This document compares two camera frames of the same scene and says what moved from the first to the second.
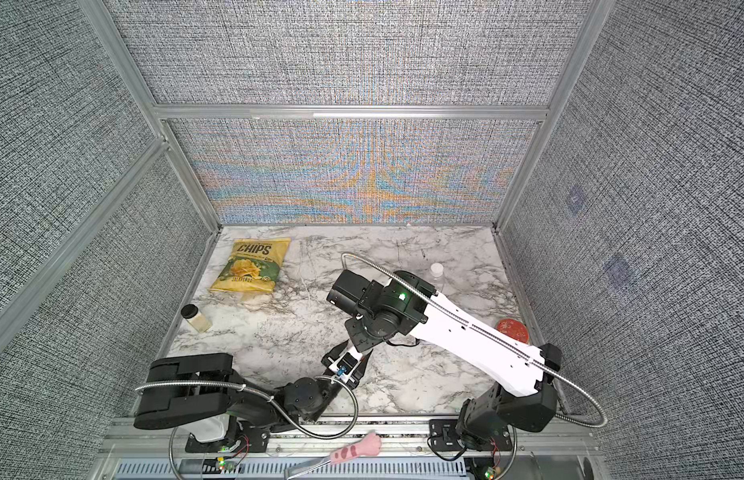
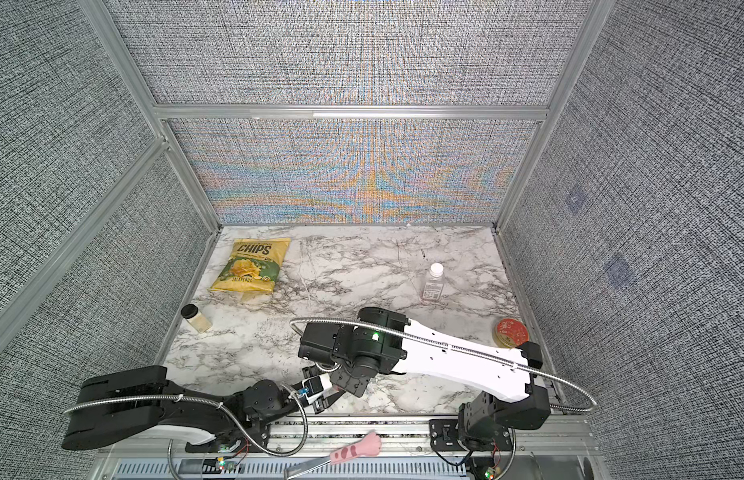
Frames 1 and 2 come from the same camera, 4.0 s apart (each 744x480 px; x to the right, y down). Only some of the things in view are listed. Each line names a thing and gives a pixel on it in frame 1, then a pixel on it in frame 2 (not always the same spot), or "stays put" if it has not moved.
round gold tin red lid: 514,328 stays put
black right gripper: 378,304 to 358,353
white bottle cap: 436,269 stays put
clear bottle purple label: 437,277 stays put
